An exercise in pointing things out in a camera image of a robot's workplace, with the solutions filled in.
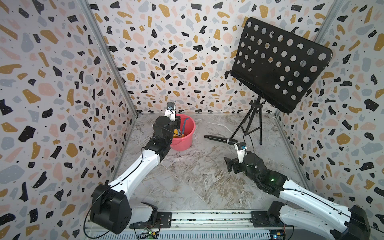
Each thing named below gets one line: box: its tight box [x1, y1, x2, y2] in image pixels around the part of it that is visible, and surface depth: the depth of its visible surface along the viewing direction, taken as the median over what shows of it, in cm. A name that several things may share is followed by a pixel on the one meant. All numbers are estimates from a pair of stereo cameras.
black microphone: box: [204, 135, 238, 146], surface depth 105 cm
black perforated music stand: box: [229, 17, 333, 145], surface depth 65 cm
